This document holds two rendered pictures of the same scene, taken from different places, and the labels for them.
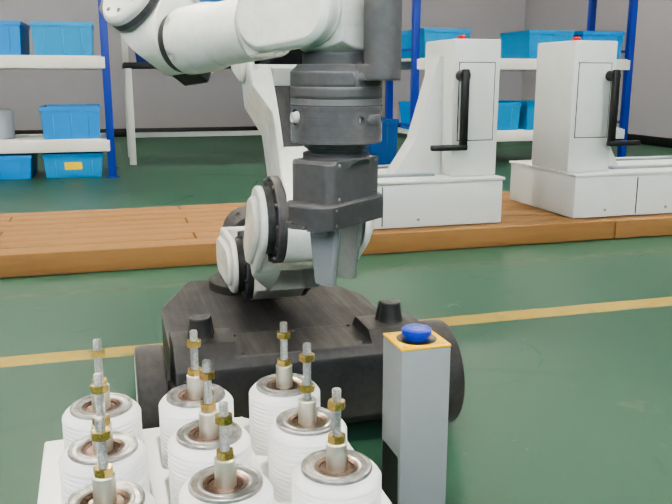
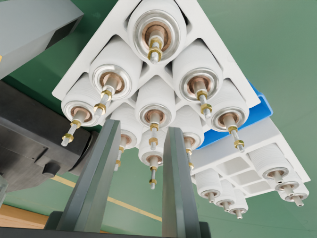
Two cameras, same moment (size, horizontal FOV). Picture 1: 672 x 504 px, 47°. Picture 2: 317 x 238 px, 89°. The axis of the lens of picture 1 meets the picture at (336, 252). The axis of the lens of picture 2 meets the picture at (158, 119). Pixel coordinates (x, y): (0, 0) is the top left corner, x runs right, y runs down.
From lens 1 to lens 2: 73 cm
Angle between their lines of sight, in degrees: 62
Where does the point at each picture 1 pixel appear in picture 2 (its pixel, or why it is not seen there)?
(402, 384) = (22, 44)
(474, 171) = not seen: outside the picture
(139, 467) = (186, 125)
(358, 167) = not seen: outside the picture
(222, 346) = (51, 156)
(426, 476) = (45, 9)
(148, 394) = not seen: hidden behind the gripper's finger
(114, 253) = (7, 213)
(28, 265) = (41, 218)
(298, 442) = (135, 76)
